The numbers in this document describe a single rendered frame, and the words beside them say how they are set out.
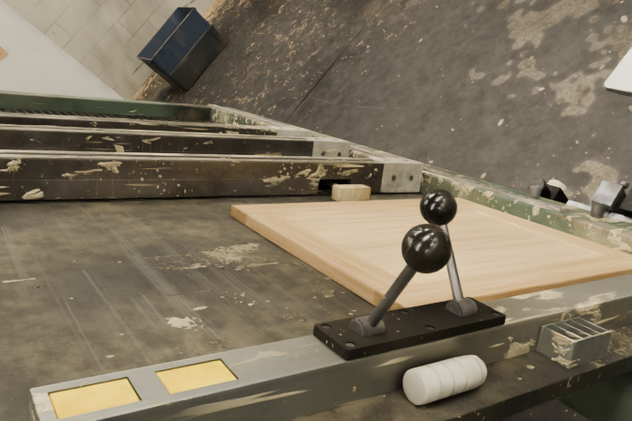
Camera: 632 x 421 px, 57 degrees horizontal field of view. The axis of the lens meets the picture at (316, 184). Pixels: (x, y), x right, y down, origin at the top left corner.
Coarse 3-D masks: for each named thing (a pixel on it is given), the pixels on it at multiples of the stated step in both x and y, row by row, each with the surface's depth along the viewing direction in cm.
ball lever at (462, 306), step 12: (432, 192) 59; (444, 192) 59; (420, 204) 59; (432, 204) 58; (444, 204) 58; (456, 204) 59; (432, 216) 58; (444, 216) 58; (444, 228) 59; (456, 276) 57; (456, 288) 57; (456, 300) 57; (468, 300) 57; (456, 312) 56; (468, 312) 56
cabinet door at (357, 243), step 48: (288, 240) 84; (336, 240) 87; (384, 240) 91; (480, 240) 98; (528, 240) 102; (576, 240) 105; (384, 288) 69; (432, 288) 71; (480, 288) 73; (528, 288) 76
